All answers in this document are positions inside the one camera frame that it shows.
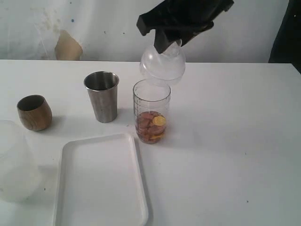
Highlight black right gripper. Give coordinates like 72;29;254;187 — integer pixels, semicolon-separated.
136;0;234;54

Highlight clear dome shaker lid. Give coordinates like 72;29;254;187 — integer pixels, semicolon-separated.
140;40;186;86

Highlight clear plastic shaker cup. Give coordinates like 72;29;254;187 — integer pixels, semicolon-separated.
133;79;171;144

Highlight stainless steel cup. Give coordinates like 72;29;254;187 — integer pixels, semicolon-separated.
84;71;119;123

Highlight brown wooden cup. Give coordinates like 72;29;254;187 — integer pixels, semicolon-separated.
17;95;52;131

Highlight gold coin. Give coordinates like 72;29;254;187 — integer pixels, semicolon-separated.
152;115;166;126

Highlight brown and yellow coins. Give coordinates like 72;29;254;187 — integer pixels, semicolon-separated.
135;111;166;144

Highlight white backdrop cloth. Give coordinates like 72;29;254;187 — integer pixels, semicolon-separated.
0;0;288;63

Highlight white rectangular tray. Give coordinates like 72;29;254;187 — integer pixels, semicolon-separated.
53;133;149;226

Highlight translucent plastic container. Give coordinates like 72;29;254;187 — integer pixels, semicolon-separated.
0;120;42;202

